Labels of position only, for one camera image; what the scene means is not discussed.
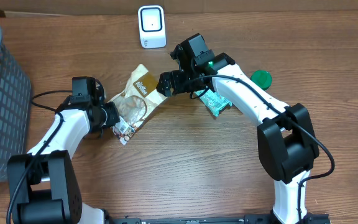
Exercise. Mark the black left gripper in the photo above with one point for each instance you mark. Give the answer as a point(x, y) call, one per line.
point(114, 117)

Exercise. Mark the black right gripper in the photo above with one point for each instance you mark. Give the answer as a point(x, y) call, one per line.
point(178, 78)

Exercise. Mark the brown cookie bag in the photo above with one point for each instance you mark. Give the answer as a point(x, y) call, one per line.
point(136, 103)

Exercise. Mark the teal snack packet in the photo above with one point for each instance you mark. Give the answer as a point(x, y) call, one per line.
point(213, 101)

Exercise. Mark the green lid seasoning jar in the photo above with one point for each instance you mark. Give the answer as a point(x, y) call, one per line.
point(262, 78)

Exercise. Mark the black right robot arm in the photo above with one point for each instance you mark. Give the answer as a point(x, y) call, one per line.
point(284, 133)

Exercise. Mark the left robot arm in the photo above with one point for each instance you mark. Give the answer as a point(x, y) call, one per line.
point(42, 183)

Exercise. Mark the white barcode scanner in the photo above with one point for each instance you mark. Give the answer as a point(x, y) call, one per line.
point(152, 31)

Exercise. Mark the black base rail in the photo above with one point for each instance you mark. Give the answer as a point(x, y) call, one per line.
point(247, 219)

